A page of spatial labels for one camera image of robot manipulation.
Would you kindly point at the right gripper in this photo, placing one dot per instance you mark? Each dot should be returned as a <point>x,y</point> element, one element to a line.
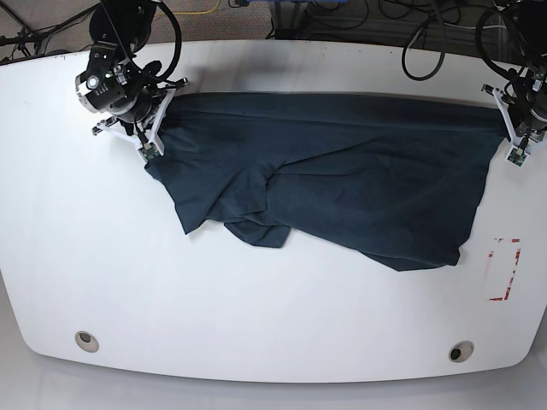
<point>136,108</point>

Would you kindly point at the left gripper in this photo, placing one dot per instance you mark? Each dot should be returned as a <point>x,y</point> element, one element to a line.
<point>525,123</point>

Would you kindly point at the dark navy T-shirt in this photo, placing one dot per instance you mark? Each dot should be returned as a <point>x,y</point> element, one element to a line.
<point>398,180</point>

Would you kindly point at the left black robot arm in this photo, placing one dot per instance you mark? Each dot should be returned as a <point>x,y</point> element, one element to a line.
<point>525,22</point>

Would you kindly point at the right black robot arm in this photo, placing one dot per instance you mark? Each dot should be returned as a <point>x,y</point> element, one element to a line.
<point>119,29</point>

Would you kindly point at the red tape rectangle marking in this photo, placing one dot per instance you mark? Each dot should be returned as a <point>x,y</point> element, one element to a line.
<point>501,268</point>

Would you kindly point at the black tripod stand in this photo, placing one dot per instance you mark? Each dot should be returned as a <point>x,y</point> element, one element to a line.
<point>33,43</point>

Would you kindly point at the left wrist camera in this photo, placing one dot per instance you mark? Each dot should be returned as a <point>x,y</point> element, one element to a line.
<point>517,157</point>

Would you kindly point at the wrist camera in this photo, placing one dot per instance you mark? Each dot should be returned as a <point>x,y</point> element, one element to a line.
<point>148,151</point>
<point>517,157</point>

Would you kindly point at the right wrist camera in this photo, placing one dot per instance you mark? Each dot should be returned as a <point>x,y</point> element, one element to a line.
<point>148,151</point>

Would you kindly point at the left table cable grommet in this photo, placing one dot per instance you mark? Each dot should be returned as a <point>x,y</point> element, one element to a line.
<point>86,341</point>

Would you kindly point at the table cable grommet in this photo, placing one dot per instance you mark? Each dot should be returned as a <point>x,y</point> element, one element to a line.
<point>86,341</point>
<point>461,351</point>

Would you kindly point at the right table cable grommet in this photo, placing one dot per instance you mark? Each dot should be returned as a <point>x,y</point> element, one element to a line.
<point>461,351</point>

